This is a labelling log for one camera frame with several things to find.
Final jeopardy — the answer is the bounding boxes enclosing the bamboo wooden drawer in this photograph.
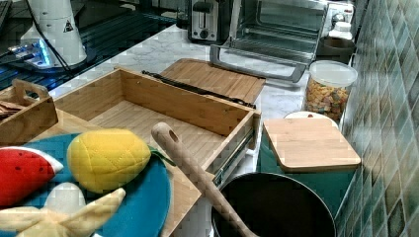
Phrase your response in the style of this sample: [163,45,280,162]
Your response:
[54,68,260,173]

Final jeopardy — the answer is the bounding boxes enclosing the bamboo drawer cabinet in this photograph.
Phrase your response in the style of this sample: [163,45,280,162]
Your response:
[28,108,261,237]

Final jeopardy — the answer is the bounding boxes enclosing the bamboo cutting board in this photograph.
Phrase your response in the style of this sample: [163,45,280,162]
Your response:
[161,58,265,103]

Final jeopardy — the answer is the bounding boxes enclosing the black silver toaster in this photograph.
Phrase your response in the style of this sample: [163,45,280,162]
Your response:
[188,0,233,44]

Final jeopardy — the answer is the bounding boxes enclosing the silver toaster oven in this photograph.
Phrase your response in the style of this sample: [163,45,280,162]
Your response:
[209,0,355,83]

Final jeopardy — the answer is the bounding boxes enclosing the black frying pan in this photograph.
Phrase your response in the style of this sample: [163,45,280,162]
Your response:
[220,173,336,237]

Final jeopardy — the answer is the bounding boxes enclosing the teal canister with wooden lid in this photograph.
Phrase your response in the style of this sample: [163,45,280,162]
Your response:
[257,118,361,214]

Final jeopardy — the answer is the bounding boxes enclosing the blue plate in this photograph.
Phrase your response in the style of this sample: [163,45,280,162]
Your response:
[1,134,170,237]

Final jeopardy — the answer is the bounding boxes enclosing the yellow plush lemon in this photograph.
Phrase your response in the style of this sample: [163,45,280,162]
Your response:
[66,127,152,195]

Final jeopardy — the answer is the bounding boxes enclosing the clear cereal jar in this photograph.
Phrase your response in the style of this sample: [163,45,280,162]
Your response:
[303,60,358,122]

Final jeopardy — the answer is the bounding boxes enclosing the dark grey cup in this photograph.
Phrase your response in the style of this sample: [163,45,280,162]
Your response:
[316,37,355,64]

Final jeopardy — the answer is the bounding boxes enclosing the small wooden caddy box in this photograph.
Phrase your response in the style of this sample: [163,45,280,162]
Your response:
[0,79,58,146]

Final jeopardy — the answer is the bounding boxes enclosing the red plush watermelon slice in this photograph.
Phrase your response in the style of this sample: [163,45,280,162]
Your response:
[0,146,63,207]

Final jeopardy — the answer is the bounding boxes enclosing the plush banana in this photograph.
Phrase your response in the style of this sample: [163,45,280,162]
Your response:
[0,183,126,237]

